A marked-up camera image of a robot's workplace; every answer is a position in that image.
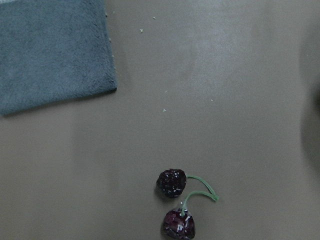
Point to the grey folded cloth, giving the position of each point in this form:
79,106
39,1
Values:
53,51

